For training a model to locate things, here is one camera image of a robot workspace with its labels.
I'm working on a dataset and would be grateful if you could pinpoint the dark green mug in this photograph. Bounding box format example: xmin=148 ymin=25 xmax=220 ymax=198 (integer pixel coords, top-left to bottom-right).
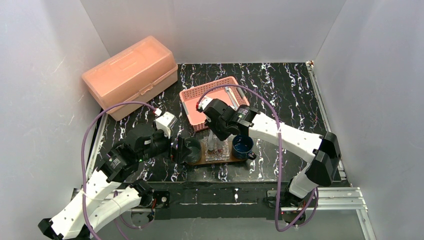
xmin=184 ymin=137 xmax=202 ymax=164

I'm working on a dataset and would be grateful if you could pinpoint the dark blue mug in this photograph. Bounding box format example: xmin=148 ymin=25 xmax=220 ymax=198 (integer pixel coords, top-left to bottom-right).
xmin=231 ymin=134 xmax=257 ymax=161

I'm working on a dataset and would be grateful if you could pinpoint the clear acrylic holder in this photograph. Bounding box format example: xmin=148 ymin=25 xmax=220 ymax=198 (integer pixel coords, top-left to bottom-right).
xmin=202 ymin=131 xmax=230 ymax=163

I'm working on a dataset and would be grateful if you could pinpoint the pink perforated plastic basket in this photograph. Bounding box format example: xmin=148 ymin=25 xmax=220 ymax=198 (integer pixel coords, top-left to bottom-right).
xmin=179 ymin=76 xmax=250 ymax=132

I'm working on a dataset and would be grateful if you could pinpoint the oval wooden tray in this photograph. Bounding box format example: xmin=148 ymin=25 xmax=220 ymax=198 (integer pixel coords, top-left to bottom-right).
xmin=186 ymin=151 xmax=247 ymax=166

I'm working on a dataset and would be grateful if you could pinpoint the white toothpaste tube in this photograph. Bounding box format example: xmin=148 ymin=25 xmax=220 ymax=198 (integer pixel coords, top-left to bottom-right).
xmin=216 ymin=139 xmax=224 ymax=153
xmin=207 ymin=130 xmax=215 ymax=154

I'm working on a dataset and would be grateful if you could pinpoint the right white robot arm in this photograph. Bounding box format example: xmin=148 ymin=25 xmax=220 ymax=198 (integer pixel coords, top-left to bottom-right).
xmin=196 ymin=97 xmax=341 ymax=204

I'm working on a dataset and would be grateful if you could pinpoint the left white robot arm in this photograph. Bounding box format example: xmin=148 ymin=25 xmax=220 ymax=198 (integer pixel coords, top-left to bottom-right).
xmin=38 ymin=126 xmax=202 ymax=240

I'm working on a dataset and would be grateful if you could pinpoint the grey toothbrush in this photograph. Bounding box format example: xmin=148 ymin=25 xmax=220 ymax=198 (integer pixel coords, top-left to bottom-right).
xmin=224 ymin=86 xmax=234 ymax=105
xmin=229 ymin=87 xmax=238 ymax=102

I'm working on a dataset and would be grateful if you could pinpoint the pink plastic storage box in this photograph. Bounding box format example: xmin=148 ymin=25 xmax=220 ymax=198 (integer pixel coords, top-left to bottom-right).
xmin=82 ymin=36 xmax=178 ymax=121

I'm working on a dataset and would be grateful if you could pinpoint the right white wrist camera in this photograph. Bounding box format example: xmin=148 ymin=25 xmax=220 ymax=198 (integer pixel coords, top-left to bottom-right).
xmin=196 ymin=96 xmax=213 ymax=113

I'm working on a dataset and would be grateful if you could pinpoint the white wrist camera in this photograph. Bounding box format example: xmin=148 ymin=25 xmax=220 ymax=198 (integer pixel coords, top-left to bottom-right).
xmin=155 ymin=111 xmax=177 ymax=139
xmin=196 ymin=96 xmax=213 ymax=113

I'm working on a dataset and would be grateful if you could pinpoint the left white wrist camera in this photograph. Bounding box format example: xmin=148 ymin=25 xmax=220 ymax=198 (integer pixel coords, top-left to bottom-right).
xmin=155 ymin=111 xmax=177 ymax=139

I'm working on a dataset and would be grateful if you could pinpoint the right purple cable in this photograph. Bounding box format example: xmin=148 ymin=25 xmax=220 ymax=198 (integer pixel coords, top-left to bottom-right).
xmin=196 ymin=84 xmax=320 ymax=233

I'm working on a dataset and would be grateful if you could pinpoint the purple cable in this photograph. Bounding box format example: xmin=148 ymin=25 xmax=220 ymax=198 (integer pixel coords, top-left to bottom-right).
xmin=196 ymin=84 xmax=320 ymax=233
xmin=81 ymin=101 xmax=163 ymax=240

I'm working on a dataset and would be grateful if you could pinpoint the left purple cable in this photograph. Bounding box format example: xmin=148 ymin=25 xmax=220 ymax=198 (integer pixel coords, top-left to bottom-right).
xmin=81 ymin=101 xmax=163 ymax=240

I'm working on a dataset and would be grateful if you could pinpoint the aluminium frame rail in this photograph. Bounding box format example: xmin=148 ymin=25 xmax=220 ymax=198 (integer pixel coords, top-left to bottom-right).
xmin=305 ymin=60 xmax=377 ymax=240

